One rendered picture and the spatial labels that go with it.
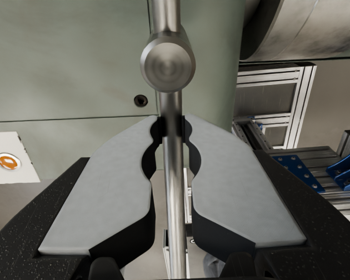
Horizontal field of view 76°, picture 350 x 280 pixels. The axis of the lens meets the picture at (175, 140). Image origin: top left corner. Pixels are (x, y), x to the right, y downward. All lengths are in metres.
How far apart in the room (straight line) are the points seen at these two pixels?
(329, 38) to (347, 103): 1.71
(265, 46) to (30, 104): 0.28
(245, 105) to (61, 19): 1.30
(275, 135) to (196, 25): 1.45
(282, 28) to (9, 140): 0.33
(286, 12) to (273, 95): 1.22
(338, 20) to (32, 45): 0.31
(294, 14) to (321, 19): 0.03
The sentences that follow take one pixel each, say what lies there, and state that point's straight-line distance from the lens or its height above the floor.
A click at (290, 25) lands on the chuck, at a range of 0.30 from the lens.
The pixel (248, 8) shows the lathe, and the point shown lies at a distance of 0.33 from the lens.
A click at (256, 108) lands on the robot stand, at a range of 1.49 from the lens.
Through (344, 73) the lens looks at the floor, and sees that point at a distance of 1.92.
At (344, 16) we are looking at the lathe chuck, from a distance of 0.32.
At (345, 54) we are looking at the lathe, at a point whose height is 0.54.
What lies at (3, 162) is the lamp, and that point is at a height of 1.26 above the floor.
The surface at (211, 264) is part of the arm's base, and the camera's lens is 0.61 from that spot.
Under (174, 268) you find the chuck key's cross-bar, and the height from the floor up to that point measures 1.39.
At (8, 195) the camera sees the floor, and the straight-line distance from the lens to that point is 2.58.
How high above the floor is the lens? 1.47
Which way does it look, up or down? 58 degrees down
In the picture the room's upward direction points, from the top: 178 degrees clockwise
